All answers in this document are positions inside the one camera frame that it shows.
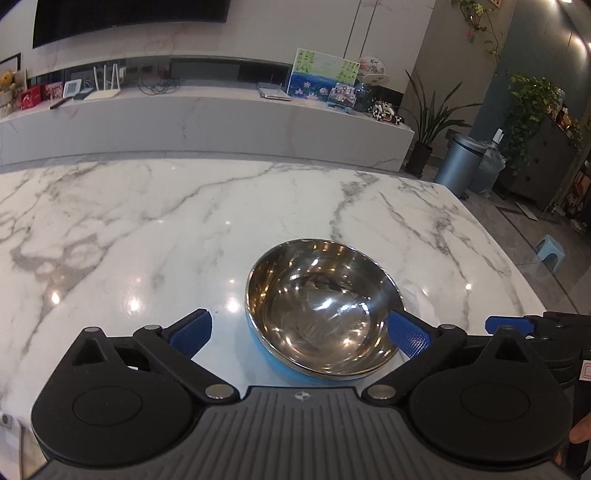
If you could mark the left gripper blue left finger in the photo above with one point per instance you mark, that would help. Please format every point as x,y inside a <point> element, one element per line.
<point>191,333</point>

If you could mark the person right hand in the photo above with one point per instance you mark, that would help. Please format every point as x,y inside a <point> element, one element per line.
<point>581,432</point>

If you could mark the grey metal trash bin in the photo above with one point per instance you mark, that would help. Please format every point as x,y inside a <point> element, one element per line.
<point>460,164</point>

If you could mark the marble tv cabinet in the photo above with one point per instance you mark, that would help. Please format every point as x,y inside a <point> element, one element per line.
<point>207,120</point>

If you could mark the small blue stool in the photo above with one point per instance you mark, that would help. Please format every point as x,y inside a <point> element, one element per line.
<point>550,252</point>

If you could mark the teddy bear toy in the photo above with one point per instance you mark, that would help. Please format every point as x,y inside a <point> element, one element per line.
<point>7,93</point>

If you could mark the lotus painting board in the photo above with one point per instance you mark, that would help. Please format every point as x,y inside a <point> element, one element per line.
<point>314,74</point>

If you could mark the black television screen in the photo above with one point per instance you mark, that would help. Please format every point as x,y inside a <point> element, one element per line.
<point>58,20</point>

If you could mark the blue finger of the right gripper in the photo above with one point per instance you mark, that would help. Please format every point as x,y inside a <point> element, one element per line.
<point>522,324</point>

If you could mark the white wifi router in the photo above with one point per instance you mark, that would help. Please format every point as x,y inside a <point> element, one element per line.
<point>107,88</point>

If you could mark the red gift box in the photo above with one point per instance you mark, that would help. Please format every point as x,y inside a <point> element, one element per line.
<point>31,97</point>

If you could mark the grey drawer cabinet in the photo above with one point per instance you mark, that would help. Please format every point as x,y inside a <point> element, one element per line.
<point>550,155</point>

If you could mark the grey set-top box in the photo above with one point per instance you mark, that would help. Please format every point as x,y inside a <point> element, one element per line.
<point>272,92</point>

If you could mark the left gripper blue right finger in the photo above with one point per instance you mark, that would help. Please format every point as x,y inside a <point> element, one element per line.
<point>409,333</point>

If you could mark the white digital clock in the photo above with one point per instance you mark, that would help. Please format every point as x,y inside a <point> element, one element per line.
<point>71,88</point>

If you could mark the blue steel bowl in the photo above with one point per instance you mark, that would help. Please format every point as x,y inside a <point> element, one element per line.
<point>321,309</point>

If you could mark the potted green plant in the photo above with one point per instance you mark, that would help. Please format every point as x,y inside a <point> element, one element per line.
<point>431,119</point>

